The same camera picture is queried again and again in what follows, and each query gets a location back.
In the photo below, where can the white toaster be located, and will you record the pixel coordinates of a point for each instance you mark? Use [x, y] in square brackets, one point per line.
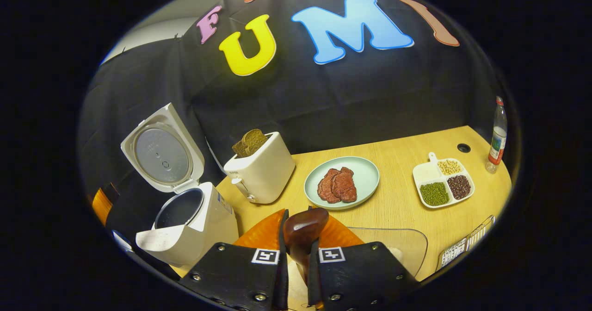
[266, 172]

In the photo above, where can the white rice cooker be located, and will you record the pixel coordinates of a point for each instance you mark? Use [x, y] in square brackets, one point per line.
[208, 227]

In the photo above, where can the brown bread slice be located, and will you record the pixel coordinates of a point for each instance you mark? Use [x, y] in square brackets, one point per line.
[256, 140]
[240, 150]

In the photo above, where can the dark wooden spoon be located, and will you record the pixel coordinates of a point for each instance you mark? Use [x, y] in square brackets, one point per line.
[303, 227]

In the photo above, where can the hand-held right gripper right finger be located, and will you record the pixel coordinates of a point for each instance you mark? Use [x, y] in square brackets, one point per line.
[360, 278]

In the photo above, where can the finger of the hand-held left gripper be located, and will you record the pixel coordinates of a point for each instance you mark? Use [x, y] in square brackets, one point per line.
[102, 204]

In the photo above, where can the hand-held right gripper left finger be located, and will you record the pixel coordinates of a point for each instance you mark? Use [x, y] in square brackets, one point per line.
[240, 278]

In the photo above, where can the red meat slice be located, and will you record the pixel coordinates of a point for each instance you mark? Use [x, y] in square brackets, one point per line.
[346, 186]
[326, 188]

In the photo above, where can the clear plastic rice container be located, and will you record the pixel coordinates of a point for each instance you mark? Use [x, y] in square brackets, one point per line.
[407, 251]

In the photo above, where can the pale green plate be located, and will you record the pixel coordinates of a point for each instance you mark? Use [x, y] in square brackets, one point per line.
[365, 177]

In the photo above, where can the white divided bean dish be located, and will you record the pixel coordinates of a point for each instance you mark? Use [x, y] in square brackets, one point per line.
[423, 174]

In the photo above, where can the clear plastic water bottle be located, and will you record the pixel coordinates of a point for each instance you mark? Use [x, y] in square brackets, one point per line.
[497, 144]

